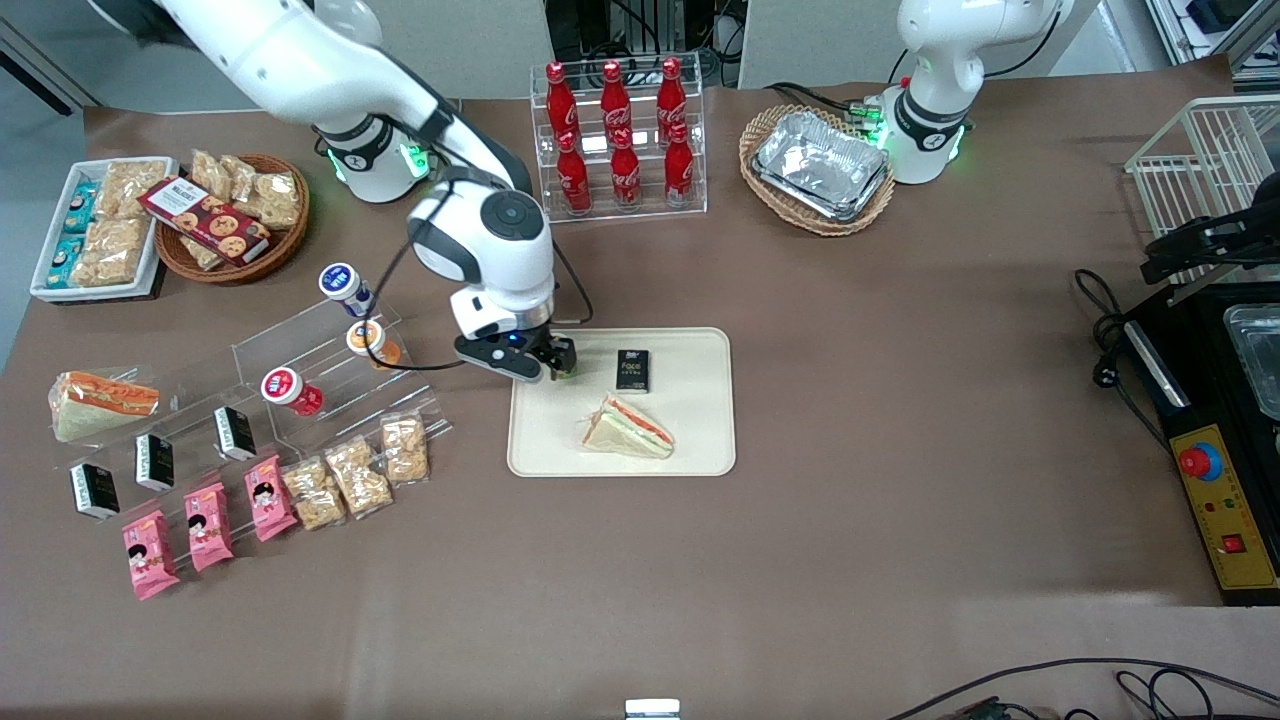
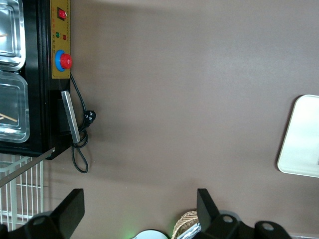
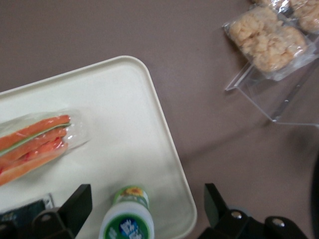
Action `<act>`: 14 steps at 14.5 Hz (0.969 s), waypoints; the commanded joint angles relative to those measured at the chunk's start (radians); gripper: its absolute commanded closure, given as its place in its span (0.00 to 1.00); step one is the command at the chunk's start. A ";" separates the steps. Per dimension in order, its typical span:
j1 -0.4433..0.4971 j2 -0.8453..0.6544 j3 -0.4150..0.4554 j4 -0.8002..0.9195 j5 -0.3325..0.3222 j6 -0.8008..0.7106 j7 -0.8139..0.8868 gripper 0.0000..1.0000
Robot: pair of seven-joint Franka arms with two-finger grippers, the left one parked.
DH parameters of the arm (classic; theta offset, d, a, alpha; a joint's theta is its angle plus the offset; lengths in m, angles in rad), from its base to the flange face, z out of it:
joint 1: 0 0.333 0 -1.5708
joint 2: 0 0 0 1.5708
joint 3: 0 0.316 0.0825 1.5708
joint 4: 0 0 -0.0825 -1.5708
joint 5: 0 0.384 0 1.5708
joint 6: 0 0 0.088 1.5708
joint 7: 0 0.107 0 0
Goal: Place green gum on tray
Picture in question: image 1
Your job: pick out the small white silver object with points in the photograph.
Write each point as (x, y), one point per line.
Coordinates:
(652, 710)

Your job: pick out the black box gold print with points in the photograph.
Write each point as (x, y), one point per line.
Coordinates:
(632, 371)

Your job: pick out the orange gum bottle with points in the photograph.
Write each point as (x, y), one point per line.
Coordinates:
(372, 345)

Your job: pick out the clear acrylic display riser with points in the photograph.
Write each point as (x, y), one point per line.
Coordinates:
(190, 455)

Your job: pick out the red gum bottle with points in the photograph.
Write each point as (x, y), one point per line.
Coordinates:
(288, 389)

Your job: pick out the black sealing machine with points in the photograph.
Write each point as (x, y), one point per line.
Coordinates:
(1200, 340)

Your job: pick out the clear acrylic step stand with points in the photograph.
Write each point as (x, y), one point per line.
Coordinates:
(340, 395)

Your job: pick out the clear nut brittle packet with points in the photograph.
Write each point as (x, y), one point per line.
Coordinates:
(315, 494)
(358, 478)
(405, 450)

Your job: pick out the white rectangular tray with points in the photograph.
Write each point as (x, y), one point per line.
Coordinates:
(58, 215)

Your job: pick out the cream plastic tray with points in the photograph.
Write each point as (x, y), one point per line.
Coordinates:
(560, 430)

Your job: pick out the large crispy snack pack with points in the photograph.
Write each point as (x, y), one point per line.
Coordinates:
(132, 188)
(112, 250)

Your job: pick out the yellow control panel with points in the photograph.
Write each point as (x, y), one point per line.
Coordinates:
(1235, 500)

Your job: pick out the red emergency stop button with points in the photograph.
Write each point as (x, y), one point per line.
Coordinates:
(1198, 461)

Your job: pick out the clear crispy snack packet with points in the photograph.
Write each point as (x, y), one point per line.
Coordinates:
(200, 255)
(212, 172)
(270, 195)

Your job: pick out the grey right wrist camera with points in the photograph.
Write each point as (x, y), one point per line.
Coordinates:
(498, 364)

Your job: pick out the steel pan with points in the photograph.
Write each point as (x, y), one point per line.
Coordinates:
(1258, 360)

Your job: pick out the grey metal shelf frame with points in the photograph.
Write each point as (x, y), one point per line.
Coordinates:
(1250, 45)

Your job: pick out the oval light wicker basket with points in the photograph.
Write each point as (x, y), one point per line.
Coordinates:
(790, 218)

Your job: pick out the clear acrylic bottle rack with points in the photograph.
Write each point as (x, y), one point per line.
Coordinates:
(700, 150)

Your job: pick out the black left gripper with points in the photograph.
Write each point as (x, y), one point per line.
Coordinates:
(1261, 219)

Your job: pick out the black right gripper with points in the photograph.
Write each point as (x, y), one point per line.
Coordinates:
(556, 353)

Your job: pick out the wrapped triangle sandwich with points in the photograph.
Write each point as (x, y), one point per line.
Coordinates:
(625, 430)
(100, 405)

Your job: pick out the blue gum bottle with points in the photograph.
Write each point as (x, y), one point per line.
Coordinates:
(343, 284)

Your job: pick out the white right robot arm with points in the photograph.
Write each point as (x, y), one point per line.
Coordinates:
(300, 60)

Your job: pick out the red cola bottle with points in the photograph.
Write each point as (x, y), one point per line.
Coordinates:
(561, 100)
(614, 98)
(671, 95)
(625, 178)
(573, 180)
(679, 172)

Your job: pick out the blue snack packet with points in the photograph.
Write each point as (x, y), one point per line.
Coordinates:
(80, 208)
(66, 252)

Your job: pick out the green gum bottle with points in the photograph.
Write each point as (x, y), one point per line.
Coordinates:
(566, 376)

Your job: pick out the red cookie box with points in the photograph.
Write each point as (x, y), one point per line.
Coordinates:
(205, 220)

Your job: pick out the pink snack packet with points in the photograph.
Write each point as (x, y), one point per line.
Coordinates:
(150, 556)
(270, 500)
(209, 527)

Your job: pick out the aluminium foil tray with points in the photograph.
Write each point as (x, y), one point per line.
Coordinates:
(820, 165)

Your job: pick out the black and white small box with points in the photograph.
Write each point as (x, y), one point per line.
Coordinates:
(155, 462)
(95, 492)
(235, 434)

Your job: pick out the round brown wicker basket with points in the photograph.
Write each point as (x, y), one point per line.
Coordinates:
(270, 250)

